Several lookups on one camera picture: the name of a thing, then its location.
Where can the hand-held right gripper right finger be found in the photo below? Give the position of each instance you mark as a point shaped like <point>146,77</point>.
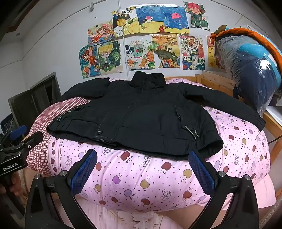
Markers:
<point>201,171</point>

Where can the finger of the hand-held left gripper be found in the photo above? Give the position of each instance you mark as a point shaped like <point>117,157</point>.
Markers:
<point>33,141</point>
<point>19,132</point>

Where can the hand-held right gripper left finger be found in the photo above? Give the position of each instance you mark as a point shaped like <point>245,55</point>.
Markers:
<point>84,169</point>

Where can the black puffer jacket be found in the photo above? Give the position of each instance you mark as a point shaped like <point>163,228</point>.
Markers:
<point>143,114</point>

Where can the person's left hand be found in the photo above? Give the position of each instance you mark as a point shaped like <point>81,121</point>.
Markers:
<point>14,186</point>

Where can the blue plastic crate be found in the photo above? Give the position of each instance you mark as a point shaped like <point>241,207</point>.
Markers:
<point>6,125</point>

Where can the pink apple print quilt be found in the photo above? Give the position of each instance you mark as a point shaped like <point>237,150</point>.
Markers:
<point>132,176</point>

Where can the pink bed sheet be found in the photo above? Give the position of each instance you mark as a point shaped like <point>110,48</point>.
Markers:
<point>154,220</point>

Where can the orange cloth bundle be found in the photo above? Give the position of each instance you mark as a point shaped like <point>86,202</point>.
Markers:
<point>264,38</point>

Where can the wooden bed frame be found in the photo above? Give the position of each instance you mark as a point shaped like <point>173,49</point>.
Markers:
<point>220,83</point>

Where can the orange-haired girl wall drawing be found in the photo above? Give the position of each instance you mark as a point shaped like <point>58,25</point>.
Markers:
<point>89,61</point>

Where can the yellow chick wall drawing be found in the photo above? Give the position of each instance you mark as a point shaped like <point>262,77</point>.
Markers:
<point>212,59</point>

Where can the blond child wall drawing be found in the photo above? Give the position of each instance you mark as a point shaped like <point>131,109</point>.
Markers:
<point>109,57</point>

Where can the red town wall drawing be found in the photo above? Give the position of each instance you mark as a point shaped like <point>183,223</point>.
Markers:
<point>192,52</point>

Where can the white wall pipe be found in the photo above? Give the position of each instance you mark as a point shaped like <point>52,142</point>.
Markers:
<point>124,52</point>

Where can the landscape wall drawing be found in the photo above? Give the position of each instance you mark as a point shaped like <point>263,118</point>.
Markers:
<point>166,51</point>

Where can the swimming girl wall drawing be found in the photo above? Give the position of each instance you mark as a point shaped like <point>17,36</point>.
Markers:
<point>101,33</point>

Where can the orange fruit juice wall drawing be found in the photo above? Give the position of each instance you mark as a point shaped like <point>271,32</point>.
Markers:
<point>140,54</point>

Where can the pineapple wall drawing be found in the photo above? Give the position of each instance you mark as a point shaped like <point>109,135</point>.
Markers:
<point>123,23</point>

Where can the white wall socket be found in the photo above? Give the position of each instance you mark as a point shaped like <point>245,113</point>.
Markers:
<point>249,26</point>

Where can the pink jellyfish wall drawing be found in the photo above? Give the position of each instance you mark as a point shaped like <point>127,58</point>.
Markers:
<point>176,18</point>

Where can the red-haired boy wall drawing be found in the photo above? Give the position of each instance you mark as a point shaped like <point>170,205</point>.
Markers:
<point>196,15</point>

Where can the sea fish wall drawing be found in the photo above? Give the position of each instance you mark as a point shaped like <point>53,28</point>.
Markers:
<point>149,18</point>

